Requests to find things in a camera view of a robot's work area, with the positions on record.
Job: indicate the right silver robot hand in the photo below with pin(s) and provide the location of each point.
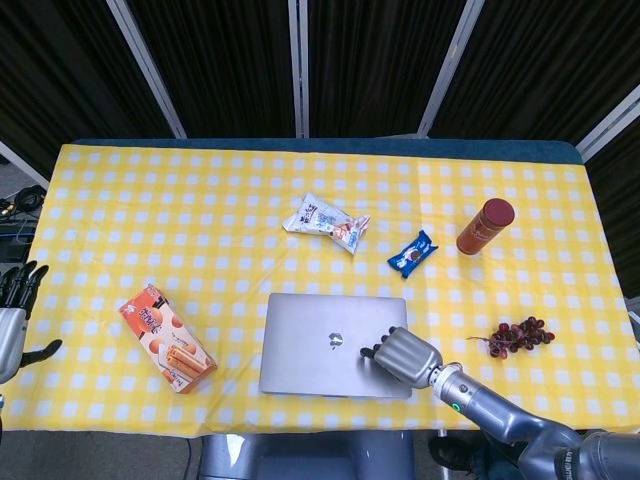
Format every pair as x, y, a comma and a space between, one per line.
410, 357

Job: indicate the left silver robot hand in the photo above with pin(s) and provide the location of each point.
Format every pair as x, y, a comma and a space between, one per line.
12, 330

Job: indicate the white snack bag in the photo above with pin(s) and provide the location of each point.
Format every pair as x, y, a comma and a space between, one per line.
325, 222

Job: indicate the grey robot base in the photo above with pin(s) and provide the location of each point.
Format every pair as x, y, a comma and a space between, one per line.
300, 457

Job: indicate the blue cookie packet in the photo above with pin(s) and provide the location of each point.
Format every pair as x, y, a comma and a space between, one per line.
412, 255

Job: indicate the grey aluminium laptop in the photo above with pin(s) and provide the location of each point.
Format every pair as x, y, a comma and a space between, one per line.
310, 345

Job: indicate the dark folding screen panel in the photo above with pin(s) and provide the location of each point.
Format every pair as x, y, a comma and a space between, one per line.
540, 65
55, 75
620, 210
375, 65
215, 65

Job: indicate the dark red grape bunch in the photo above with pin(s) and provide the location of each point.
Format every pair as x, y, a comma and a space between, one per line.
520, 332

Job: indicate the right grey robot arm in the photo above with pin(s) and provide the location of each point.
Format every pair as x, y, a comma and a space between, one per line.
500, 410

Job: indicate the yellow white checked tablecloth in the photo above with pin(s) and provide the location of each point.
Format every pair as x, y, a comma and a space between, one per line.
200, 200

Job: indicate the white screen frame post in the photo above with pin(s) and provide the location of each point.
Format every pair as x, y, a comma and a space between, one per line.
147, 70
607, 125
22, 164
300, 65
447, 70

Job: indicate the red insulated bottle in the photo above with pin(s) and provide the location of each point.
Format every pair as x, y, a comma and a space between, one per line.
482, 227

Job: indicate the orange egg roll snack box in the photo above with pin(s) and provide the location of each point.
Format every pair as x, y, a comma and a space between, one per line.
165, 340

